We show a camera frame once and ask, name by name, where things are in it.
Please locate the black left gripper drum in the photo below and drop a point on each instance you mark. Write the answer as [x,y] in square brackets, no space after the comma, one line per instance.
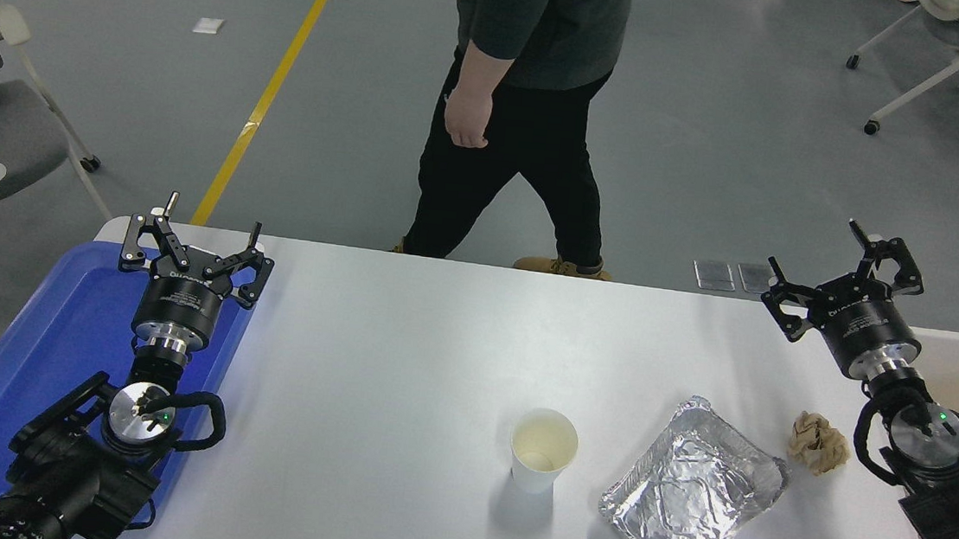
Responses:
[177,299]

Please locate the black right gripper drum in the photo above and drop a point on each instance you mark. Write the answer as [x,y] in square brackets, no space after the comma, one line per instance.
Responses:
[865,325]

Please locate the white paper cup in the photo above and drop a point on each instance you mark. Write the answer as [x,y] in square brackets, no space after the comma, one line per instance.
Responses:
[538,474]

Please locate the person's forearm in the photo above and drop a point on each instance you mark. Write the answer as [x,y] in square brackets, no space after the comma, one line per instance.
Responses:
[492,27]

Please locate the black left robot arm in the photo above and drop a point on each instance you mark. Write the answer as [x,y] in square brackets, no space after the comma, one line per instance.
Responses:
[62,476]

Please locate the person's hand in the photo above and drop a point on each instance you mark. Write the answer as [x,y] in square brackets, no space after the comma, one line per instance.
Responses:
[467,116]

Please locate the metal floor plate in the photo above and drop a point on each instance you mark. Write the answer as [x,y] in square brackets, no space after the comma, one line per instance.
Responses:
[752,279]
[714,275]

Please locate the crumpled tan paper ball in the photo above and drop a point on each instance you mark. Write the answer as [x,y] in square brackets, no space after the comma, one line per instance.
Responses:
[818,445]

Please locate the blue plastic tray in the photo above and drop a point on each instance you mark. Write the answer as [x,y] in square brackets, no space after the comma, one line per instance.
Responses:
[47,353]

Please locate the crumpled foil tray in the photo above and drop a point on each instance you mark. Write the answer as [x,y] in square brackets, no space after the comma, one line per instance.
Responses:
[685,505]

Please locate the walking person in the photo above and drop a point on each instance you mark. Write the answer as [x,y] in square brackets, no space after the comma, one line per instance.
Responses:
[535,135]

